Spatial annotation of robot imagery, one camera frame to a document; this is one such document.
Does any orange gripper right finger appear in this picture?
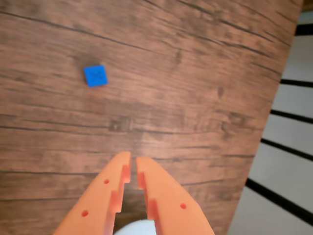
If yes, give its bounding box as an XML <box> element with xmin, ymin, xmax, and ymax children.
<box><xmin>135</xmin><ymin>156</ymin><xmax>215</xmax><ymax>235</ymax></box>

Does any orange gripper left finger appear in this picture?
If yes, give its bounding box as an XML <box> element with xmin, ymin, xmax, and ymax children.
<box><xmin>52</xmin><ymin>151</ymin><xmax>133</xmax><ymax>235</ymax></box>

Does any blue cube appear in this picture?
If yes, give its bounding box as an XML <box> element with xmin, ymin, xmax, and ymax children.
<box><xmin>84</xmin><ymin>64</ymin><xmax>109</xmax><ymax>88</ymax></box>

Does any white bowl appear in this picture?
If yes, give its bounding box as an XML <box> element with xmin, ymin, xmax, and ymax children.
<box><xmin>113</xmin><ymin>219</ymin><xmax>157</xmax><ymax>235</ymax></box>

